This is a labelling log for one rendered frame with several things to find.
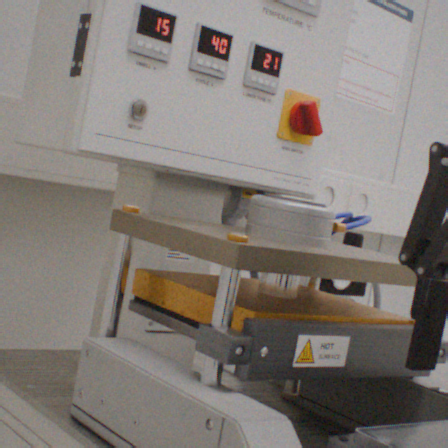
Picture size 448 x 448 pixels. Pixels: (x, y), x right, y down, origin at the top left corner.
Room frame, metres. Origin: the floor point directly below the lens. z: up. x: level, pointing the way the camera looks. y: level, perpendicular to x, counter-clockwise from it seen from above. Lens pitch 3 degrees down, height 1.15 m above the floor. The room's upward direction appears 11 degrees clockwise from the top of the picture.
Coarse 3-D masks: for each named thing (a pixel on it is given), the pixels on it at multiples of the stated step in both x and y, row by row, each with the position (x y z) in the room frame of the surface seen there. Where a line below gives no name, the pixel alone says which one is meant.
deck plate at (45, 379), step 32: (0, 352) 0.83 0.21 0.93; (32, 352) 0.86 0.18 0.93; (64, 352) 0.88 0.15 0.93; (32, 384) 0.74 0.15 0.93; (64, 384) 0.76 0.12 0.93; (224, 384) 0.88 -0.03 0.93; (256, 384) 0.90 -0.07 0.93; (64, 416) 0.66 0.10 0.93; (288, 416) 0.80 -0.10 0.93; (320, 416) 0.82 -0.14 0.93
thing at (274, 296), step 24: (144, 288) 0.72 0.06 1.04; (168, 288) 0.69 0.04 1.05; (192, 288) 0.66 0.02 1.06; (216, 288) 0.69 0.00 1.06; (240, 288) 0.72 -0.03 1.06; (264, 288) 0.72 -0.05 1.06; (288, 288) 0.72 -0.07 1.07; (312, 288) 0.83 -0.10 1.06; (144, 312) 0.71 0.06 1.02; (168, 312) 0.69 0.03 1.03; (192, 312) 0.66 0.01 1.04; (240, 312) 0.61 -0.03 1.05; (264, 312) 0.61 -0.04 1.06; (288, 312) 0.63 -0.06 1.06; (312, 312) 0.66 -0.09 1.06; (336, 312) 0.68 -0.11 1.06; (360, 312) 0.71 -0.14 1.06; (384, 312) 0.75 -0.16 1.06; (192, 336) 0.65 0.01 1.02
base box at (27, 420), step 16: (0, 384) 0.76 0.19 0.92; (0, 400) 0.75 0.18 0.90; (16, 400) 0.73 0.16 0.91; (0, 416) 0.75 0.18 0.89; (16, 416) 0.73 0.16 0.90; (32, 416) 0.70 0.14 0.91; (0, 432) 0.75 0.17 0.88; (16, 432) 0.73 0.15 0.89; (32, 432) 0.70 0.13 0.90; (48, 432) 0.68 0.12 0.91; (64, 432) 0.66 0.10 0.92
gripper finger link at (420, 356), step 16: (432, 288) 0.59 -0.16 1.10; (432, 304) 0.59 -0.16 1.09; (416, 320) 0.59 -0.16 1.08; (432, 320) 0.59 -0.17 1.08; (416, 336) 0.59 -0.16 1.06; (432, 336) 0.60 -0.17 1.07; (416, 352) 0.59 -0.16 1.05; (432, 352) 0.60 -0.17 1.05; (416, 368) 0.59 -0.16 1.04; (432, 368) 0.60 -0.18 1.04
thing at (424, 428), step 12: (372, 432) 0.53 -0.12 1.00; (384, 432) 0.53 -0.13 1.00; (396, 432) 0.54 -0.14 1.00; (408, 432) 0.54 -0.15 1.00; (420, 432) 0.55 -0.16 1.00; (432, 432) 0.56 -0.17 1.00; (444, 432) 0.56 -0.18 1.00; (396, 444) 0.51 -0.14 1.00; (408, 444) 0.52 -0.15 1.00; (420, 444) 0.52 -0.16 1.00; (432, 444) 0.53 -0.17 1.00; (444, 444) 0.53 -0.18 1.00
